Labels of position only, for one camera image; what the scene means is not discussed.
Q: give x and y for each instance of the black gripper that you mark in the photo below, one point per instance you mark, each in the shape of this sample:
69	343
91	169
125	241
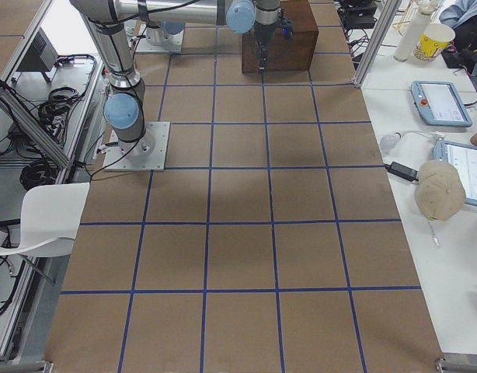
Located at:
261	36

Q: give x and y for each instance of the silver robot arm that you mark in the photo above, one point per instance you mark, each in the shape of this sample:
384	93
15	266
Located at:
158	33
105	21

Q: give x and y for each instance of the dark brown wooden cabinet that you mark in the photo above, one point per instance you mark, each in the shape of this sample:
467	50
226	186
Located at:
285	55

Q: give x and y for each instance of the white cardboard tube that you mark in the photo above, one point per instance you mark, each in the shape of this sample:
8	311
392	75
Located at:
412	34

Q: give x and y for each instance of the white light bulb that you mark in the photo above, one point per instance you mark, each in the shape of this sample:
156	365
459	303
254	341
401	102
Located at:
389	141

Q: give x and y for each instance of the yellow popcorn cup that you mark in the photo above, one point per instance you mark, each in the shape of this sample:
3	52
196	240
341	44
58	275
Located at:
435	38

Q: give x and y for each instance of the black power brick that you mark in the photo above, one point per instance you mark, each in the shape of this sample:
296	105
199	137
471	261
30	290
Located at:
401	171

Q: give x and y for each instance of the upper blue teach pendant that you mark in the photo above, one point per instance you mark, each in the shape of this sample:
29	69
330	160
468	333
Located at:
439	104

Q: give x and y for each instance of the blue teach pendant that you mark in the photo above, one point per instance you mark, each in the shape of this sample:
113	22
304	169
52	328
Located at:
464	158
439	104

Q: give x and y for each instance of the beige baseball cap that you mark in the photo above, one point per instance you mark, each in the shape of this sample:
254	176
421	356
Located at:
440	193

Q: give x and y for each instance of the lower blue teach pendant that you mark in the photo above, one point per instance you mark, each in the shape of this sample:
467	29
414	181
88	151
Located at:
464	158

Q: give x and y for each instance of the white plastic chair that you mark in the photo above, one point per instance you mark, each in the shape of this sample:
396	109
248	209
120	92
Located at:
49	221

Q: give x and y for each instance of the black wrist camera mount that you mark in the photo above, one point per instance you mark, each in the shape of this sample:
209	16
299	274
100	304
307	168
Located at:
286	25

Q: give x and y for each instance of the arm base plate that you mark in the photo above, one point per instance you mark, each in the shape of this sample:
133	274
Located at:
142	46
148	154

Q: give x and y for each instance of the aluminium frame post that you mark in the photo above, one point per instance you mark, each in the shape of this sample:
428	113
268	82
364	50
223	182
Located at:
382	26

